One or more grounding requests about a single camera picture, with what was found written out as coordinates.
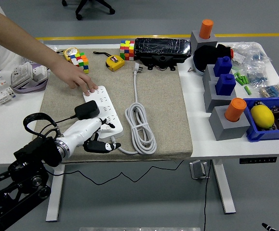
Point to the small black clip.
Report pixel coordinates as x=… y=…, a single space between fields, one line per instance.
x=258 y=104

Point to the black film-wrapped device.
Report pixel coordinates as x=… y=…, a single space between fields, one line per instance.
x=161 y=48

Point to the person's left forearm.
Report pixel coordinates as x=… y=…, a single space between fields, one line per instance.
x=16 y=39

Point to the yellow-red multicolour puzzle cube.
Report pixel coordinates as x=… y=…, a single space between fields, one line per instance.
x=127 y=50

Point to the white-faced multicolour puzzle cube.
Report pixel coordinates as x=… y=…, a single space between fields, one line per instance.
x=81 y=62

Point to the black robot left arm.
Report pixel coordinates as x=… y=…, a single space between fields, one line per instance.
x=33 y=149

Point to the large white wall socket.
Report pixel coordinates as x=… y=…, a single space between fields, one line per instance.
x=21 y=74

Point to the white circuit breaker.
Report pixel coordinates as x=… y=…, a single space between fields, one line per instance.
x=0 y=90

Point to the white power strip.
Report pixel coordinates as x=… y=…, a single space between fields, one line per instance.
x=103 y=98

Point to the black fabric bundle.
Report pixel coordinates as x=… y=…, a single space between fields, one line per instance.
x=205 y=56

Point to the grey-brown mat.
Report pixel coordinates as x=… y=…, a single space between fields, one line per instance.
x=158 y=108

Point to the small bag of blue resistors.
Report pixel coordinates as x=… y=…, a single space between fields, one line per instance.
x=257 y=78

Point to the white table leg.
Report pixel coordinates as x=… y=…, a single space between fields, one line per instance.
x=224 y=190
x=56 y=192

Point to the white round base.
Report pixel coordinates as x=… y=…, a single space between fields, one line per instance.
x=199 y=71

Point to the yellow lemon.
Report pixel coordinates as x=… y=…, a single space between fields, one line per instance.
x=262 y=116

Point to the blue block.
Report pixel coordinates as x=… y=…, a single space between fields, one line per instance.
x=225 y=85
x=223 y=67

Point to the red knob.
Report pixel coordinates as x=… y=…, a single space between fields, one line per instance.
x=232 y=53

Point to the black plug adapter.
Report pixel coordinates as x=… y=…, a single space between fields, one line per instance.
x=87 y=109

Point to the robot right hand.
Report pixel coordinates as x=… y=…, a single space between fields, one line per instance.
x=268 y=228

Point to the silver metal hook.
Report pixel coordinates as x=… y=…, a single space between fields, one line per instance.
x=198 y=170

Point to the round yellow tape measure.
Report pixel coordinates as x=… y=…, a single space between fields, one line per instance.
x=71 y=51

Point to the square yellow tape measure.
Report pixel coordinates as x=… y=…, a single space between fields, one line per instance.
x=115 y=63

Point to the person's left hand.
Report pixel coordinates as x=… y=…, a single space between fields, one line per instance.
x=70 y=74

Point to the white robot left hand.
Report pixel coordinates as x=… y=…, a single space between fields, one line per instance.
x=81 y=132

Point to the slim orange cylinder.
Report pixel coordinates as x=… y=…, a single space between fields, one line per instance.
x=206 y=29

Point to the black office chair base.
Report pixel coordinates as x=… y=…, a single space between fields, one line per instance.
x=91 y=4

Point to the blue plastic bin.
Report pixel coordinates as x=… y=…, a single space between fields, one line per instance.
x=269 y=134

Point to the thick orange cylinder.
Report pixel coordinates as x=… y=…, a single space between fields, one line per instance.
x=235 y=109

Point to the large grey block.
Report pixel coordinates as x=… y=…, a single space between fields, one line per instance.
x=226 y=130

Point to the bag of tan resistors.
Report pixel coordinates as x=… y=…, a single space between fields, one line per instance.
x=273 y=91

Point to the small white wall socket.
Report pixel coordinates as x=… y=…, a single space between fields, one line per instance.
x=40 y=73

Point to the large bag of blue resistors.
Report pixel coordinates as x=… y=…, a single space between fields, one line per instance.
x=255 y=55

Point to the empty clear plastic bag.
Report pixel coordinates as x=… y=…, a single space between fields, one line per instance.
x=52 y=48

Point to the small grey block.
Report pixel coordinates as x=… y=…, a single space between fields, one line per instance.
x=197 y=41

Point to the black table control panel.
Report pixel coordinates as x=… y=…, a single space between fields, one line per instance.
x=257 y=160

